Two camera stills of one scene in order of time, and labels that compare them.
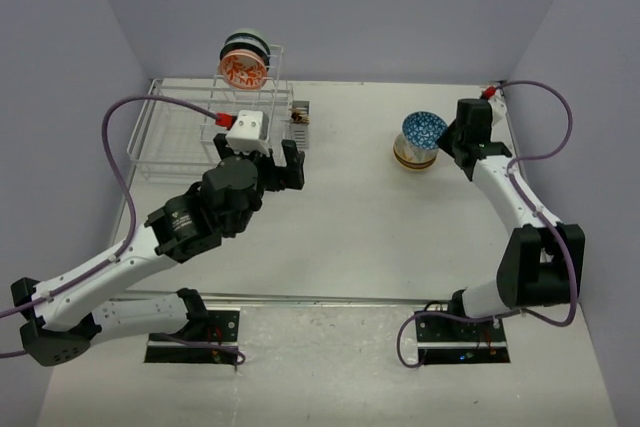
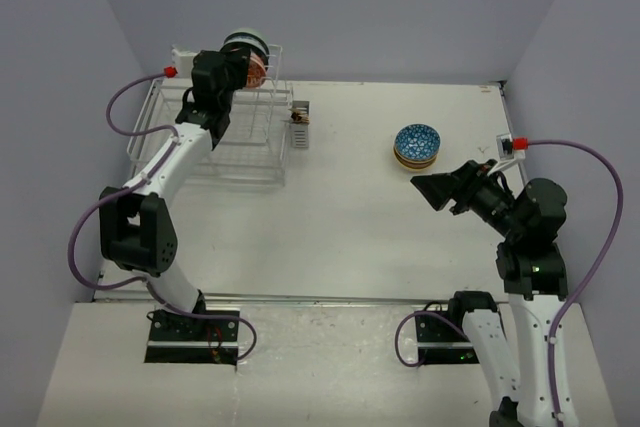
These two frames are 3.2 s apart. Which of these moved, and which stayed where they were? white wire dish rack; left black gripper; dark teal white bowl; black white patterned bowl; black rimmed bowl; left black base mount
Moved: left black gripper; dark teal white bowl
Stayed: left black base mount; white wire dish rack; black rimmed bowl; black white patterned bowl
